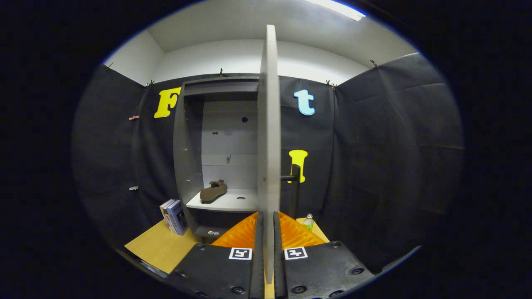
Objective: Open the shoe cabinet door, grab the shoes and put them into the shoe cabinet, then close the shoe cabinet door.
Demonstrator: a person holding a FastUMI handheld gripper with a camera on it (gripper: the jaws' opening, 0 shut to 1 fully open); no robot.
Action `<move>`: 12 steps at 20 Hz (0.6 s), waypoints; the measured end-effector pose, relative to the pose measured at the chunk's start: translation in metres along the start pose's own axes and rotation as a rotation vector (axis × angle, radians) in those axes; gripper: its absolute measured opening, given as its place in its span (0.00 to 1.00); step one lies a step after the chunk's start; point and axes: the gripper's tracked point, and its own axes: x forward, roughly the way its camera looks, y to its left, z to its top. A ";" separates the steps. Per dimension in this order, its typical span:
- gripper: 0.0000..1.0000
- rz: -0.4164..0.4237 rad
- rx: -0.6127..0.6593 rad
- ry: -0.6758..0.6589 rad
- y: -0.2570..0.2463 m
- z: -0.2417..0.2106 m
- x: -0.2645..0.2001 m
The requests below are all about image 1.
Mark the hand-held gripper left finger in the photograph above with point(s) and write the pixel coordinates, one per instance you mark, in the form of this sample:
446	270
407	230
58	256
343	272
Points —
259	265

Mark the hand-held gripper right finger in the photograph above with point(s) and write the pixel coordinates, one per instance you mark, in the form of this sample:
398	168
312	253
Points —
278	270

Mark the brown fuzzy shoe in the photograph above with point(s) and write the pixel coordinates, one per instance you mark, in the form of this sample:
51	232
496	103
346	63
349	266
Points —
214	193

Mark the dark grey shoe cabinet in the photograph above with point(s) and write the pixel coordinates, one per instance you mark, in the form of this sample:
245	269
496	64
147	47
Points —
187	158

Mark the beige shoe cabinet door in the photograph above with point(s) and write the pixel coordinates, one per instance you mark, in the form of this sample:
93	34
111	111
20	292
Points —
269	124

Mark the green drink bottle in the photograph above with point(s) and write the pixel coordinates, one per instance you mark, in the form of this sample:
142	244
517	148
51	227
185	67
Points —
308	223

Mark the blue book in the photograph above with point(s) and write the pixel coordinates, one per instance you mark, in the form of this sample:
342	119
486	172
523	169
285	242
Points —
178	218

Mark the black backdrop cloth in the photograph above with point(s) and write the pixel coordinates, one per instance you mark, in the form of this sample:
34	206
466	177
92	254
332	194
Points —
374	166

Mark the long ceiling light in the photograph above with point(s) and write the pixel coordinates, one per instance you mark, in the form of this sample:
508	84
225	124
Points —
336	9

